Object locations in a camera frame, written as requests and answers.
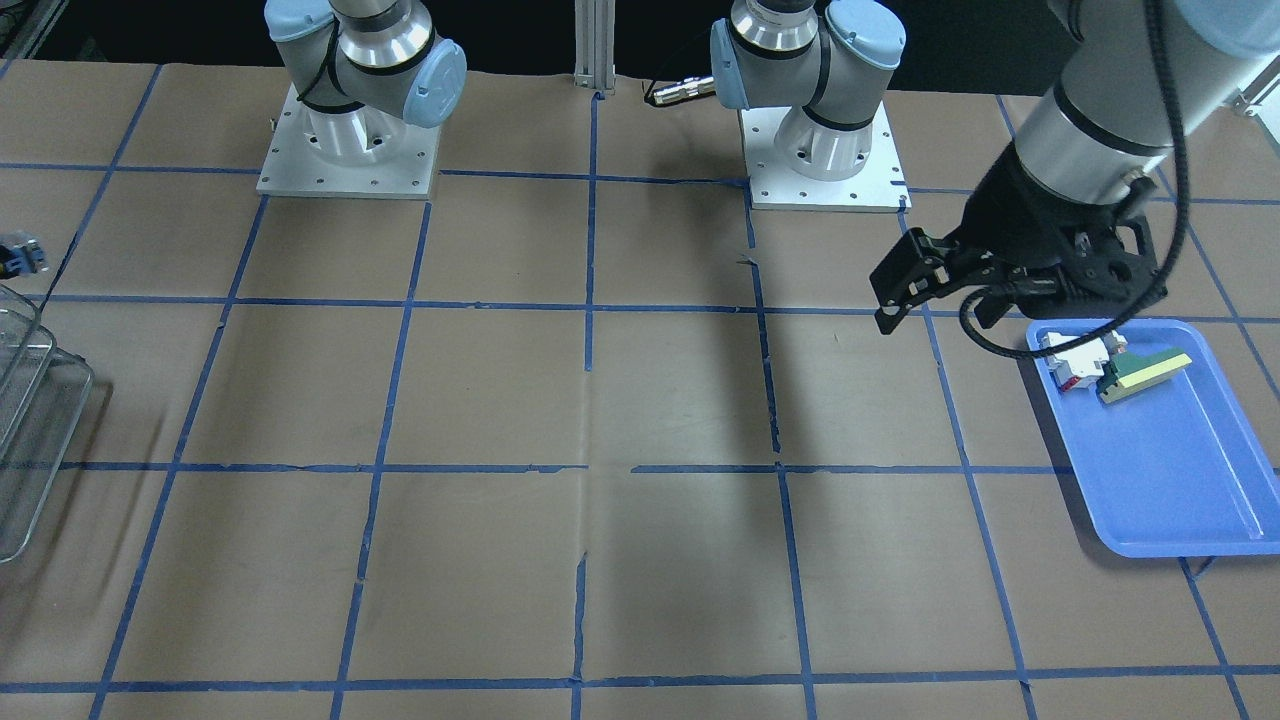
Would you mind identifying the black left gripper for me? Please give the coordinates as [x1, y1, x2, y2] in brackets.
[869, 150, 1169, 334]

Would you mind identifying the yellow green sponge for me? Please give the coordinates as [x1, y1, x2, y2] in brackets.
[1096, 348, 1193, 404]

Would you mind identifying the blue plastic tray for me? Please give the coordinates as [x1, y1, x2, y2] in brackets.
[1034, 319, 1279, 559]

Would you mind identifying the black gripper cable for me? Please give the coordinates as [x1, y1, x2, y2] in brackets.
[957, 0, 1190, 361]

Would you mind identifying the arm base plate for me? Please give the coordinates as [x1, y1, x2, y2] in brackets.
[739, 104, 913, 213]
[256, 87, 442, 201]

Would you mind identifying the white red electrical switch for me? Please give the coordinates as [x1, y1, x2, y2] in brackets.
[1044, 331, 1128, 393]

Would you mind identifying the aluminium frame post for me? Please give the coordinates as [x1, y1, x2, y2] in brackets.
[573, 0, 617, 96]

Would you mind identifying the wire mesh shelf rack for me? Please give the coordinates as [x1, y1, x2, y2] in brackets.
[1, 286, 95, 564]

